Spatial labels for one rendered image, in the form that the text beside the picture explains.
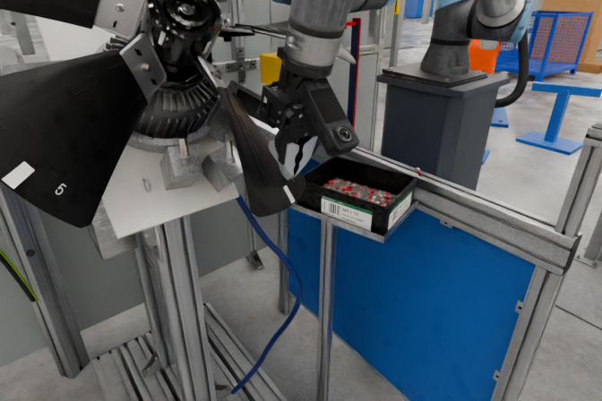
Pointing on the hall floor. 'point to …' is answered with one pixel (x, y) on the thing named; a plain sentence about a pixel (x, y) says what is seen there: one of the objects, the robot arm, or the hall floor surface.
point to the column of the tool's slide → (42, 281)
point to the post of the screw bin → (326, 308)
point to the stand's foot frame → (226, 364)
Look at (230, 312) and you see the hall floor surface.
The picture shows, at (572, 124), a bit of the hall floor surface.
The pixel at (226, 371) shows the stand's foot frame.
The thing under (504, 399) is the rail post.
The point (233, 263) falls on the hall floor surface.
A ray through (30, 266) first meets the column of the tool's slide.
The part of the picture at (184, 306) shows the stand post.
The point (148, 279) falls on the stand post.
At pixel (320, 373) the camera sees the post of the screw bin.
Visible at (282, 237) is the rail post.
